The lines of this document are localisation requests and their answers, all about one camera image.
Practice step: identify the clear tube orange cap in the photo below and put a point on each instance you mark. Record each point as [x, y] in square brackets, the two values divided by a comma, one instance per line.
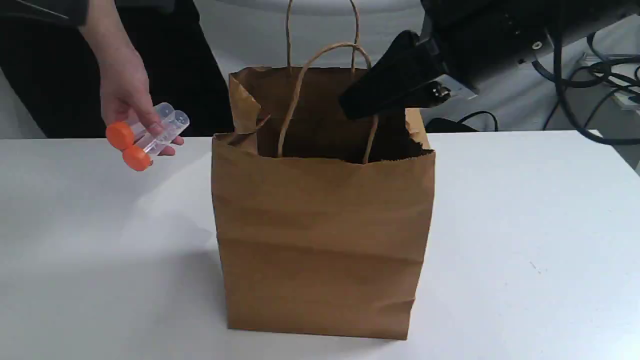
[139, 156]
[123, 134]

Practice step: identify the brown paper bag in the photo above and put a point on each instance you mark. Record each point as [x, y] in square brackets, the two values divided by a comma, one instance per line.
[321, 222]

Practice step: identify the person's bare hand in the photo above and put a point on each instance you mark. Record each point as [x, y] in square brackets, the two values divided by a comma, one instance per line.
[125, 93]

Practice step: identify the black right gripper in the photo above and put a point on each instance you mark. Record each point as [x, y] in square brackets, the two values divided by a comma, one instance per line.
[463, 41]

